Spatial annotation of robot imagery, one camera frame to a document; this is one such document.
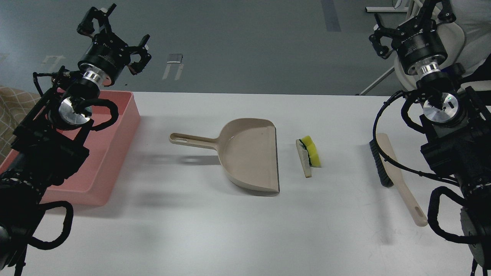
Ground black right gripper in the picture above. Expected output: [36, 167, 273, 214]
[369, 0, 457, 76]

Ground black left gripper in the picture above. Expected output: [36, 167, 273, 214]
[77, 3, 152, 86]

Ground beige patterned cloth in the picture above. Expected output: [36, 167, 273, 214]
[0, 84, 40, 163]

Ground white office chair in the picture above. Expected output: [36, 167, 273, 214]
[358, 0, 491, 100]

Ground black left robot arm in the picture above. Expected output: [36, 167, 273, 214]
[1, 3, 152, 276]

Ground pink plastic bin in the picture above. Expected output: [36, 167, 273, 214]
[0, 90, 141, 207]

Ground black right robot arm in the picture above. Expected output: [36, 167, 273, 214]
[369, 0, 490, 276]

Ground beige plastic dustpan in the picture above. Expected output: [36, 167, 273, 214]
[169, 118, 280, 194]

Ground yellow sponge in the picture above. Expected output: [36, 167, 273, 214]
[300, 136, 321, 168]

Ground beige hand brush black bristles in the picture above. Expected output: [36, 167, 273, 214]
[369, 133, 428, 227]

